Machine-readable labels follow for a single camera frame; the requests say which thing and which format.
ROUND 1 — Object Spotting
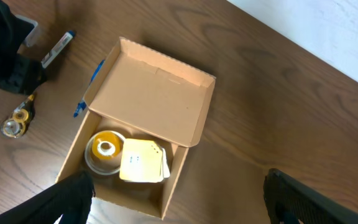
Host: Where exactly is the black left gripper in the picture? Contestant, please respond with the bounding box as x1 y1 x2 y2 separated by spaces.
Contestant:
0 54 47 95

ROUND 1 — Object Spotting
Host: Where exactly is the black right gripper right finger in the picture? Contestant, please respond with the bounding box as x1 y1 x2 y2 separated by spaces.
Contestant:
263 169 358 224

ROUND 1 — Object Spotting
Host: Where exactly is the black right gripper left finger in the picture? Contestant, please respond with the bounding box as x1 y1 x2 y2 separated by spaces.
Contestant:
0 170 95 224

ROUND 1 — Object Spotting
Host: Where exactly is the blue white marker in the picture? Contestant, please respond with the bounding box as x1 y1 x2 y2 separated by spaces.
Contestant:
41 30 75 68

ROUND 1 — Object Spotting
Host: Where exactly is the yellow sticky note pad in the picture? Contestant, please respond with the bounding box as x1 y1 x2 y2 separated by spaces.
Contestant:
119 139 170 183

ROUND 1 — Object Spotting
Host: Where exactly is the small yellow tape roll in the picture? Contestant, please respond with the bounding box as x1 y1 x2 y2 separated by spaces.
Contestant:
91 131 121 160

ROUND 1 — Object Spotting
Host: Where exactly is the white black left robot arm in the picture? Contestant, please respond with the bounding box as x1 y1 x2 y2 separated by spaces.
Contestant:
0 0 47 95

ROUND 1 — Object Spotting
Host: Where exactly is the yellow black correction tape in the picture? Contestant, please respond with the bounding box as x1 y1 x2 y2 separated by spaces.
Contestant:
0 93 36 139

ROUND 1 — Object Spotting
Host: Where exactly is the large clear tape roll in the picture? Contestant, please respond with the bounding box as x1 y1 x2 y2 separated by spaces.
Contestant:
84 130 126 176

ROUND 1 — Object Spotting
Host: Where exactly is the blue ballpoint pen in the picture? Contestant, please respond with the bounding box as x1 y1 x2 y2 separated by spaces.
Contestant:
73 58 106 118

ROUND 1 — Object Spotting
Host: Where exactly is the open cardboard box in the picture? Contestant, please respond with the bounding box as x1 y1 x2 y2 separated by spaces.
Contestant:
57 37 216 218

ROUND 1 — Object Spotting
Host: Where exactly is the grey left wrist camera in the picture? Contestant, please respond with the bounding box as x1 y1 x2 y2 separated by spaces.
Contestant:
16 14 40 47

